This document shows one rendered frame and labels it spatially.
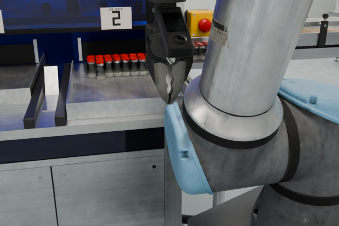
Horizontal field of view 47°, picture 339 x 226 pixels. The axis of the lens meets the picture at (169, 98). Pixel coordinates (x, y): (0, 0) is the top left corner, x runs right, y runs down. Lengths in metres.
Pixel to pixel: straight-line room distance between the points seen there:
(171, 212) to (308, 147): 0.95
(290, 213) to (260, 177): 0.10
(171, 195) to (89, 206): 0.27
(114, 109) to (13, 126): 0.19
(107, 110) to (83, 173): 0.52
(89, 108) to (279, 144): 0.42
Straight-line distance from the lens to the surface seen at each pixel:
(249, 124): 0.42
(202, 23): 1.12
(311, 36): 1.44
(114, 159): 1.25
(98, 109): 0.78
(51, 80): 0.94
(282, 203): 0.57
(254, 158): 0.45
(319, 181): 0.54
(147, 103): 0.78
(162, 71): 0.74
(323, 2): 6.82
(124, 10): 1.11
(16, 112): 0.86
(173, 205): 1.38
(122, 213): 1.36
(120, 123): 0.76
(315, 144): 0.50
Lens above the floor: 1.18
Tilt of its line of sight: 20 degrees down
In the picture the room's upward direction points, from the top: straight up
